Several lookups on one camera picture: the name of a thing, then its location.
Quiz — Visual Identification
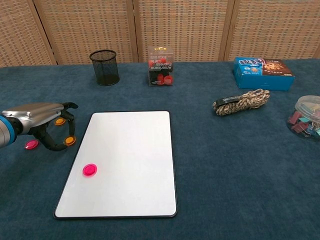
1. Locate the clear jar of binder clips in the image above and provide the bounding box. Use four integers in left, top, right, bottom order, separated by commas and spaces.
286, 95, 320, 143

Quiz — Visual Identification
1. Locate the woven folding screen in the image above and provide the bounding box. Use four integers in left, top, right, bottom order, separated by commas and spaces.
0, 0, 320, 68

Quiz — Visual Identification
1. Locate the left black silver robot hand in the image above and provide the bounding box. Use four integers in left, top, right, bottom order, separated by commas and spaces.
1, 101, 80, 152

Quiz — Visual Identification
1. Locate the black mesh pen holder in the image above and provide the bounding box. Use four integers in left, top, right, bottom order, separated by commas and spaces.
89, 49, 121, 87

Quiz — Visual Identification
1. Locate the blue cookie box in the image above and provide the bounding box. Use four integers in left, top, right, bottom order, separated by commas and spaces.
233, 56, 295, 91

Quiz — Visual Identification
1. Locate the braided rope bundle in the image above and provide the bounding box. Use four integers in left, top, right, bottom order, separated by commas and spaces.
212, 88, 271, 117

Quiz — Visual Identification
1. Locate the white magnetic board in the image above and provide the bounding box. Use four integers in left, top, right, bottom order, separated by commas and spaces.
53, 110, 178, 221

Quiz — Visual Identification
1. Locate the clear box of red capsules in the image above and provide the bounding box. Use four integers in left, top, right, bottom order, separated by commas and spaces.
147, 45, 175, 87

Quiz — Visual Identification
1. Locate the pink round magnet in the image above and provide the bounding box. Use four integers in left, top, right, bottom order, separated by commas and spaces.
82, 163, 98, 178
24, 139, 40, 151

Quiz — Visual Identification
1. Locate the blue felt table mat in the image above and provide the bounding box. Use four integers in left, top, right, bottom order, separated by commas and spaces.
0, 58, 320, 240

